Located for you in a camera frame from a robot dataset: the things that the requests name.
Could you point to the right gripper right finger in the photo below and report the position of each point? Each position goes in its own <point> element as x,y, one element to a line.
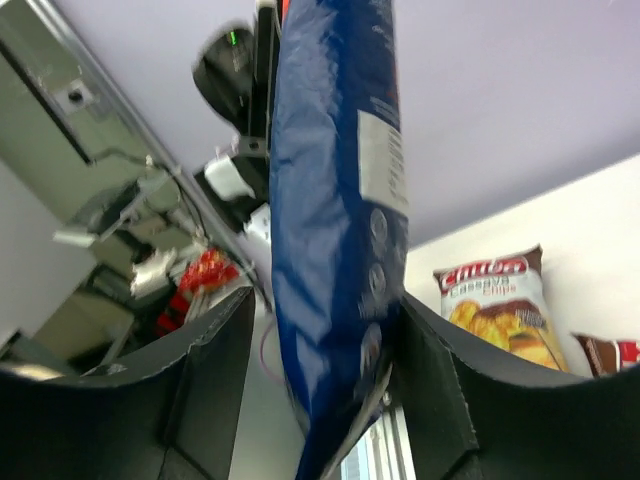
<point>474,411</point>

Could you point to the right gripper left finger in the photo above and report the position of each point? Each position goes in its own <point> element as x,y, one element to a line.
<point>169,410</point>

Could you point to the Chuba cassava chips bag front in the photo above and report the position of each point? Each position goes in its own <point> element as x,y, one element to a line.
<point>608,357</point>

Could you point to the chuba cassava chips bag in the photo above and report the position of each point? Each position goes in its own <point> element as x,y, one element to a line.
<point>608,357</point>
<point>501,300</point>

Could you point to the blue Burts chilli bag back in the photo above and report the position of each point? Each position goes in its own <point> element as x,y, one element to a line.
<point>339,228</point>

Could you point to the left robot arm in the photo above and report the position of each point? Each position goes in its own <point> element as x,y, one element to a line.
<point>235,74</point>

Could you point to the Chuba cassava chips bag upright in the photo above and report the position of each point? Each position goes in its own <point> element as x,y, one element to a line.
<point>501,300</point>

